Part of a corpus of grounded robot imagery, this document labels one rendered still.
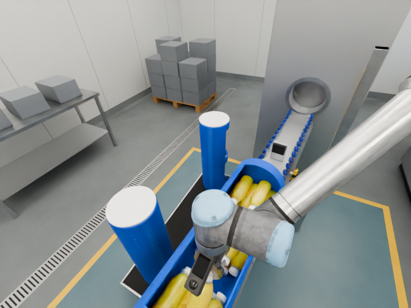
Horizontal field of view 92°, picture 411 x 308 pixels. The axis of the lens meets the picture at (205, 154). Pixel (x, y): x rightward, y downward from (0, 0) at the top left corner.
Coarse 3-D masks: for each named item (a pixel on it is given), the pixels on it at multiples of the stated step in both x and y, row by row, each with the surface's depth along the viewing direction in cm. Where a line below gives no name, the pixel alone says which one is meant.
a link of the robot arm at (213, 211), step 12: (204, 192) 46; (216, 192) 45; (204, 204) 43; (216, 204) 43; (228, 204) 42; (192, 216) 44; (204, 216) 41; (216, 216) 40; (228, 216) 41; (204, 228) 42; (216, 228) 41; (228, 228) 41; (204, 240) 46; (216, 240) 43
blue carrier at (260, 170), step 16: (256, 160) 108; (240, 176) 125; (256, 176) 117; (272, 176) 110; (192, 240) 93; (176, 256) 74; (192, 256) 93; (160, 272) 73; (176, 272) 86; (240, 272) 75; (160, 288) 80; (224, 288) 84; (144, 304) 63; (224, 304) 77
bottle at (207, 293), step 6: (210, 282) 64; (204, 288) 63; (210, 288) 64; (192, 294) 65; (204, 294) 63; (210, 294) 64; (192, 300) 64; (198, 300) 63; (204, 300) 63; (210, 300) 65; (186, 306) 66; (192, 306) 63; (198, 306) 63; (204, 306) 63
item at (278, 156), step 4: (276, 144) 144; (280, 144) 143; (284, 144) 142; (272, 148) 147; (276, 148) 145; (280, 148) 143; (284, 148) 141; (272, 152) 151; (276, 152) 147; (280, 152) 145; (284, 152) 145; (272, 156) 153; (276, 156) 151; (280, 156) 149; (280, 160) 151
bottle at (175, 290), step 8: (184, 272) 78; (176, 280) 74; (184, 280) 75; (168, 288) 73; (176, 288) 72; (184, 288) 73; (168, 296) 70; (176, 296) 71; (160, 304) 69; (168, 304) 69; (176, 304) 70
